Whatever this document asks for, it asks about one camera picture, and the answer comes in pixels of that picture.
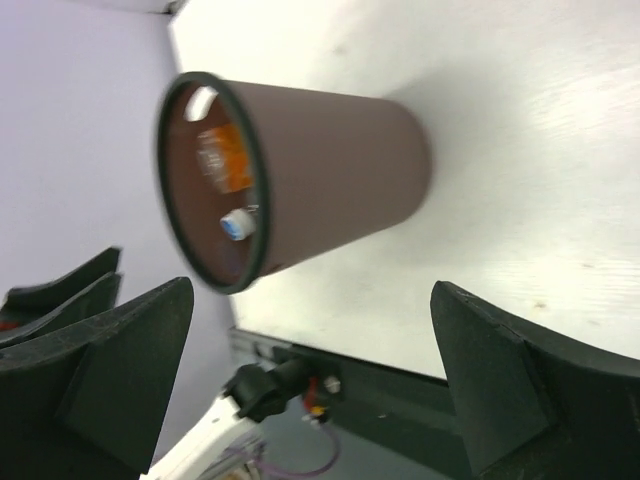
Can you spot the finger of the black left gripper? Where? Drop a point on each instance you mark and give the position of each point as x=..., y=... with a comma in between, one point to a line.
x=45, y=297
x=96, y=298

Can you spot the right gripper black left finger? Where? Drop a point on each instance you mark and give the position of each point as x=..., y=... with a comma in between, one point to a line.
x=88, y=401

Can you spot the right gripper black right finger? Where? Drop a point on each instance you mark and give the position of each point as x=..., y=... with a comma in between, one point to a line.
x=532, y=403

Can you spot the blue label clear plastic bottle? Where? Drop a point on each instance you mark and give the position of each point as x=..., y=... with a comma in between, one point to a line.
x=239, y=224

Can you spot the orange label plastic bottle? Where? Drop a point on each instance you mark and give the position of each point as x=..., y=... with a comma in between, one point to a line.
x=224, y=160

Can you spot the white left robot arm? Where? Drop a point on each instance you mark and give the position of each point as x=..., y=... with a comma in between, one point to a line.
x=217, y=442

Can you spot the brown plastic waste bin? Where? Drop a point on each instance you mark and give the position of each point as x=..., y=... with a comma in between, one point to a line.
x=328, y=169

